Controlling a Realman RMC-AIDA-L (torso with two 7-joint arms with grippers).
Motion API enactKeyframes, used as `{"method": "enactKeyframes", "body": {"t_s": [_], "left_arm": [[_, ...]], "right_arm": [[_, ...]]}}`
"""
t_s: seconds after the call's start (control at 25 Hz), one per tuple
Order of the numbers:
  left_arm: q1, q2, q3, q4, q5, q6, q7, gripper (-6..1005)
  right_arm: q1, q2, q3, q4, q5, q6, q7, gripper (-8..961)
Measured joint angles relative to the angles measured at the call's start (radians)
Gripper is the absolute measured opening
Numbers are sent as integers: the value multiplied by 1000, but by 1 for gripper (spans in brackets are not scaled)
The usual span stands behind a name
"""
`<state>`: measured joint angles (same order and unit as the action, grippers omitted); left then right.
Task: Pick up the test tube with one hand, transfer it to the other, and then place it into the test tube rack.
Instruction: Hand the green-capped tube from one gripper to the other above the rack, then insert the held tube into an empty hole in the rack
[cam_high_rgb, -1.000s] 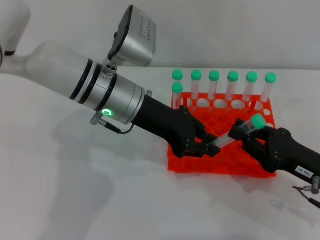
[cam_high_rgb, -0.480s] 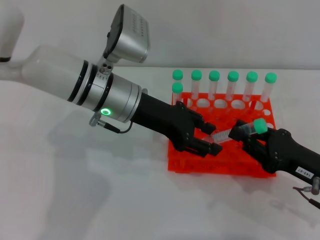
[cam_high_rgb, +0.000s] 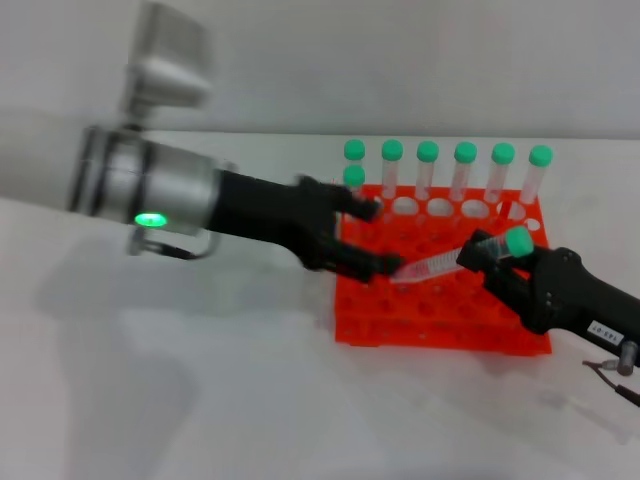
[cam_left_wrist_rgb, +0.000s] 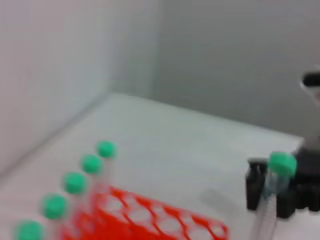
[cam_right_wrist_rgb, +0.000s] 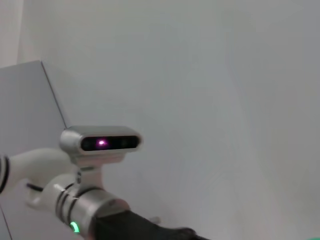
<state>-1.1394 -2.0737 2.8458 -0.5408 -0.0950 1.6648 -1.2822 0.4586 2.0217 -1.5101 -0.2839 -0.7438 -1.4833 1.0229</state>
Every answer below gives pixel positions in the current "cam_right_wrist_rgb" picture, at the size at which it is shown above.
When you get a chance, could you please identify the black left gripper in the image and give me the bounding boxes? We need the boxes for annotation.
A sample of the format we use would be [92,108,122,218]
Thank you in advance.
[92,210,212,240]

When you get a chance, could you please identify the grey partition panel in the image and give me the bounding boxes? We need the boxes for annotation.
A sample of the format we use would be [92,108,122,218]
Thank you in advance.
[0,59,69,240]

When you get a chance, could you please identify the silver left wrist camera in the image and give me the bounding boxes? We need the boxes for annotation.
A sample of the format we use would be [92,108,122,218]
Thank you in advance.
[59,125,144,192]

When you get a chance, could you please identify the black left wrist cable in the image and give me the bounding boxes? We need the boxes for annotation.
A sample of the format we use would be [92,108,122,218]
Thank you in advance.
[25,183,45,193]

